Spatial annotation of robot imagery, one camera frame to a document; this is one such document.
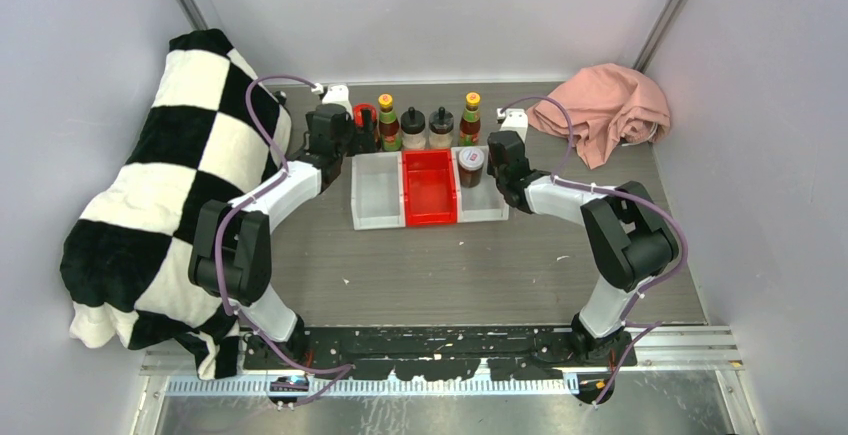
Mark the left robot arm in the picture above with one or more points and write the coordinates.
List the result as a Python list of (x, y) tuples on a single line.
[(231, 257)]

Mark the black white checkered blanket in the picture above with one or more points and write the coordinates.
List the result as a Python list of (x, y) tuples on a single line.
[(212, 133)]

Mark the yellow cap sauce bottle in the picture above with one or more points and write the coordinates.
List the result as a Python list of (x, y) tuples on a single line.
[(389, 125), (470, 123)]

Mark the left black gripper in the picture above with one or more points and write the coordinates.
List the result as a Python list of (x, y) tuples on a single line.
[(365, 147)]

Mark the white lid brown sauce jar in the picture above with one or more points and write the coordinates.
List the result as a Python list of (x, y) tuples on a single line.
[(470, 163)]

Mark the left white plastic bin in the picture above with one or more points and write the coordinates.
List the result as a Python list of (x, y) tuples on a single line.
[(377, 191)]

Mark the white plastic bin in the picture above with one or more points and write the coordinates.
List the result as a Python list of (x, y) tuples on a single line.
[(481, 202), (377, 191)]

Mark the pink cloth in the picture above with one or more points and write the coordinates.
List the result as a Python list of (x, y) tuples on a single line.
[(601, 107)]

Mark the black lid white seasoning jar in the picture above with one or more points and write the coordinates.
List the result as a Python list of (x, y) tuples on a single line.
[(413, 125)]

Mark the red plastic bin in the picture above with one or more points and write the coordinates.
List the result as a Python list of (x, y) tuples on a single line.
[(429, 188)]

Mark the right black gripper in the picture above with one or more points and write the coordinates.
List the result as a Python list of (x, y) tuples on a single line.
[(492, 167)]

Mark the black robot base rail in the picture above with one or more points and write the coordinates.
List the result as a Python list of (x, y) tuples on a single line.
[(449, 353)]

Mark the right white plastic bin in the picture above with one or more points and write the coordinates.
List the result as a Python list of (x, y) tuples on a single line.
[(481, 202)]

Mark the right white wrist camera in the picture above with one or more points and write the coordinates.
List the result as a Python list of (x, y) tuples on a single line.
[(513, 119)]

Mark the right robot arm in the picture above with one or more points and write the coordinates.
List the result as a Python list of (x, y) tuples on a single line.
[(634, 243)]

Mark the grey lid seasoning jar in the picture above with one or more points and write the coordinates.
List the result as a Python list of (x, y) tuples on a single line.
[(441, 129)]

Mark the red lid chili sauce jar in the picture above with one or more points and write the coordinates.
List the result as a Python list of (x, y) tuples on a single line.
[(365, 118)]

